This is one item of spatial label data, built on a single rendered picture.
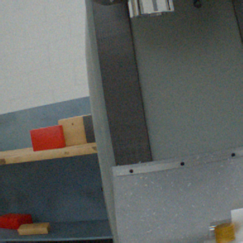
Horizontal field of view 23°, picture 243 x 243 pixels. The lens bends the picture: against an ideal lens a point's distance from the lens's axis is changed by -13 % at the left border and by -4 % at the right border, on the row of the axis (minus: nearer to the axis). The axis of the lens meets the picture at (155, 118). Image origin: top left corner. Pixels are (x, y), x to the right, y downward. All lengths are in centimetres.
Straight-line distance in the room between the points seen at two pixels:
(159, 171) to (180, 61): 18
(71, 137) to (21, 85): 88
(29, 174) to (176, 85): 425
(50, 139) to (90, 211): 88
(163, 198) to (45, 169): 418
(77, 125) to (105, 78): 349
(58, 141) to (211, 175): 351
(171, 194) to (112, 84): 20
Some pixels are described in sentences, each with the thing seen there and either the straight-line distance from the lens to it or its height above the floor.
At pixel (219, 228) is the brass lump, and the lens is 64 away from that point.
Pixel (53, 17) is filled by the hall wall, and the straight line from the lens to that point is 514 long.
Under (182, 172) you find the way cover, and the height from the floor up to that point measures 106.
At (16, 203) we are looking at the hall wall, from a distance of 536.
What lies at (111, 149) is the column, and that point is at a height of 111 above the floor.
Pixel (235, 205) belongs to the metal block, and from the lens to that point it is 68.
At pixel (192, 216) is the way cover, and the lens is 102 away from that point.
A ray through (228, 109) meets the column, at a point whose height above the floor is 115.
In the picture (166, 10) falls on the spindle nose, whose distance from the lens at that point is 66.
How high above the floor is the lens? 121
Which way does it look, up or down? 3 degrees down
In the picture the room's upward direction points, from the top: 9 degrees counter-clockwise
